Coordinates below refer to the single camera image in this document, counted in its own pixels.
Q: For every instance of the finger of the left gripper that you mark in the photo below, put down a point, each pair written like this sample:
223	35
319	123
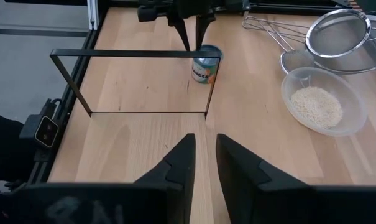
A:
200	31
183	34

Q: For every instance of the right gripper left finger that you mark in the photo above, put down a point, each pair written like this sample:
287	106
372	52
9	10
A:
181	174

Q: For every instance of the mandarin oranges can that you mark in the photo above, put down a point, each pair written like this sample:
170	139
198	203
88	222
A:
206	70

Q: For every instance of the clear plastic bowl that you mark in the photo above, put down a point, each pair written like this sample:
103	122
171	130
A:
293	84

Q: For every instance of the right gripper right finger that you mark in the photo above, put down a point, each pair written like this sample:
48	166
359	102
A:
237	180

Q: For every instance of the small metal sieve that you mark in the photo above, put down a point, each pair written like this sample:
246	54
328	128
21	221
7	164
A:
295	60

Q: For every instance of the silver aluminium post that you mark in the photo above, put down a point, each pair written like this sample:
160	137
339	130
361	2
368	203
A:
93	14

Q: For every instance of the white rice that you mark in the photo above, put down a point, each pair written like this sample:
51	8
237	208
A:
316	107

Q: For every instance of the black table-level camera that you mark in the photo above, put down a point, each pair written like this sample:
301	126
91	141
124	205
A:
46	132

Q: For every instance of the large metal sieve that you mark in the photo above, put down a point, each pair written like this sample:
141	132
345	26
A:
337	32

